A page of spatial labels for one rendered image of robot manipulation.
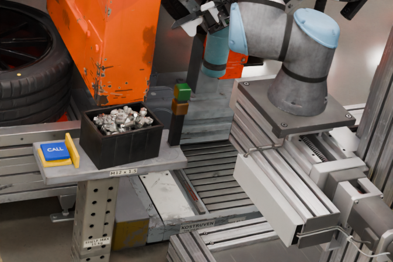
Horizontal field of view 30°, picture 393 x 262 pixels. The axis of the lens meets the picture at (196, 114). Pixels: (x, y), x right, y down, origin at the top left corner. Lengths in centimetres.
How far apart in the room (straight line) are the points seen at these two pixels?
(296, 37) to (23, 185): 112
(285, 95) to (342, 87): 199
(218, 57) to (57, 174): 77
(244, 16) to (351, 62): 235
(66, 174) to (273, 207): 66
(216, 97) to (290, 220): 141
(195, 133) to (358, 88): 119
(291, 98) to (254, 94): 10
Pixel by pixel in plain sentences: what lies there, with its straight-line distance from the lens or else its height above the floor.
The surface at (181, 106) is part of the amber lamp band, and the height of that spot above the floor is 60.
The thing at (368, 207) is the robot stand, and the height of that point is 77.
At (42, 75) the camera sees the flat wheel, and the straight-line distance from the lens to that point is 243.
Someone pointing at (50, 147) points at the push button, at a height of 48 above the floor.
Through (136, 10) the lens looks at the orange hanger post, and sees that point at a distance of 212.
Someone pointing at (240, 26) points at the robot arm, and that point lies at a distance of 173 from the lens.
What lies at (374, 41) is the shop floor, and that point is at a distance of 439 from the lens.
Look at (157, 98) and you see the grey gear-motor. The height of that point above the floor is 41.
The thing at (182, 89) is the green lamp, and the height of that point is 66.
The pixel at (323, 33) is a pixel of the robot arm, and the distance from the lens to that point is 173.
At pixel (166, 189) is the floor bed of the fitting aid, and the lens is 267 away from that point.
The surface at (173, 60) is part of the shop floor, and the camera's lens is 367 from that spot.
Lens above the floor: 173
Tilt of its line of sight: 32 degrees down
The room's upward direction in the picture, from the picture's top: 11 degrees clockwise
